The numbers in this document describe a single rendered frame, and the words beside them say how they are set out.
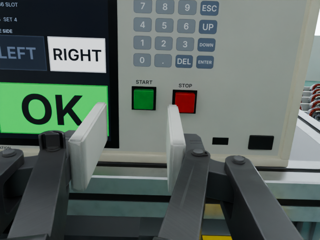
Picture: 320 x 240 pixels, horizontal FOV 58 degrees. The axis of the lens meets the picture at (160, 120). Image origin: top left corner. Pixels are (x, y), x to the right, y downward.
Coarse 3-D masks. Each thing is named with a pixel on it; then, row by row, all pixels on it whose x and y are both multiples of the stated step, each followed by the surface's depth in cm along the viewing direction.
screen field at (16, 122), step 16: (0, 96) 27; (16, 96) 27; (32, 96) 27; (48, 96) 27; (64, 96) 27; (80, 96) 27; (96, 96) 27; (0, 112) 27; (16, 112) 27; (32, 112) 27; (48, 112) 27; (64, 112) 27; (80, 112) 27; (0, 128) 28; (16, 128) 28; (32, 128) 28; (48, 128) 28; (64, 128) 28
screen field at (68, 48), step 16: (0, 48) 25; (16, 48) 25; (32, 48) 25; (48, 48) 25; (64, 48) 25; (80, 48) 25; (96, 48) 25; (0, 64) 26; (16, 64) 26; (32, 64) 26; (48, 64) 26; (64, 64) 26; (80, 64) 26; (96, 64) 26
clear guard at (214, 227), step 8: (144, 224) 28; (152, 224) 28; (160, 224) 28; (208, 224) 28; (216, 224) 28; (224, 224) 28; (296, 224) 29; (304, 224) 29; (312, 224) 29; (144, 232) 27; (152, 232) 27; (208, 232) 27; (216, 232) 27; (224, 232) 27; (304, 232) 28; (312, 232) 28
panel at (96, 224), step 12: (72, 216) 46; (84, 216) 46; (96, 216) 46; (108, 216) 46; (72, 228) 47; (84, 228) 47; (96, 228) 47; (108, 228) 47; (120, 228) 47; (132, 228) 47
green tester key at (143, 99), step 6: (138, 90) 26; (144, 90) 26; (150, 90) 26; (138, 96) 26; (144, 96) 26; (150, 96) 26; (138, 102) 26; (144, 102) 26; (150, 102) 26; (138, 108) 27; (144, 108) 27; (150, 108) 27
